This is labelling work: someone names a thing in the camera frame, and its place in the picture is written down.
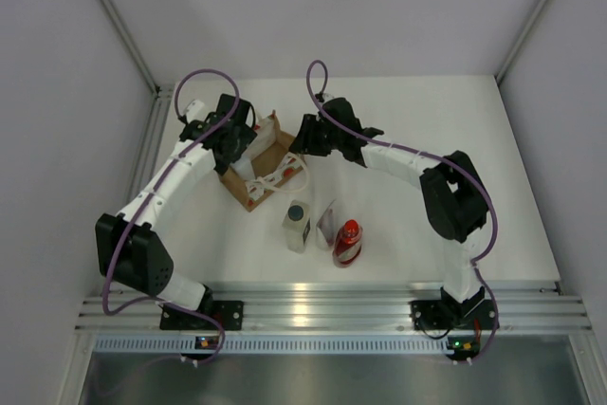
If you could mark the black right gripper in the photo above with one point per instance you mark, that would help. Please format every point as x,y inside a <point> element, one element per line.
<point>305,142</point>

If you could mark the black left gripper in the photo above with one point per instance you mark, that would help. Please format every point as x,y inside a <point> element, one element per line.
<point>246,136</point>

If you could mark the burlap watermelon canvas bag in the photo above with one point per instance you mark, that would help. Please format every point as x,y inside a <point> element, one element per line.
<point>276,169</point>

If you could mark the clear bottle grey cap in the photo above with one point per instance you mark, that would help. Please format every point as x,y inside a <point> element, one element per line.
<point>297,226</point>

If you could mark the clear plastic tube pack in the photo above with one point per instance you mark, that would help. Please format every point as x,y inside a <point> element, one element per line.
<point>326,227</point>

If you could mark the red shampoo bottle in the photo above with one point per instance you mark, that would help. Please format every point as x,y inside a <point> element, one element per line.
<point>348,244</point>

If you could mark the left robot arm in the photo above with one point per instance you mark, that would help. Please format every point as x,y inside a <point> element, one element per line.
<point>130,247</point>

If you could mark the white bottle grey cap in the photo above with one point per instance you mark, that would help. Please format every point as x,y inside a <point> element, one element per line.
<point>243,168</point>

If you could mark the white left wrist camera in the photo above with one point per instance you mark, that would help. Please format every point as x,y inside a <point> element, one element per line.
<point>195,110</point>

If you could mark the perforated cable duct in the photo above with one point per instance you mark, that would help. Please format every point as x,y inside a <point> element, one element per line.
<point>237,344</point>

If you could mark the aluminium rail base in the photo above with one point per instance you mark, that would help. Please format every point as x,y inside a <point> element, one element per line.
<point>386,308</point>

